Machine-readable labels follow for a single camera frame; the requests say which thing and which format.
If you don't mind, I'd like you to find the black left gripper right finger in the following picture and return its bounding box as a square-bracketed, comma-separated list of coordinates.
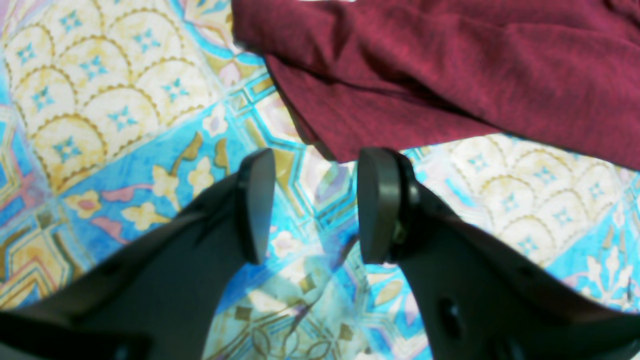
[357, 147, 640, 360]

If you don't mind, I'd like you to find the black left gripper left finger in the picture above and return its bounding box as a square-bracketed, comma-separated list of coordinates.
[1, 148, 275, 360]

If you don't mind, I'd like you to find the maroon t-shirt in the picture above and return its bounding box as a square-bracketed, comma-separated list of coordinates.
[231, 0, 640, 171]

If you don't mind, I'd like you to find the patterned tablecloth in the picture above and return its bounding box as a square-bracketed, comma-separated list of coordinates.
[0, 0, 639, 360]

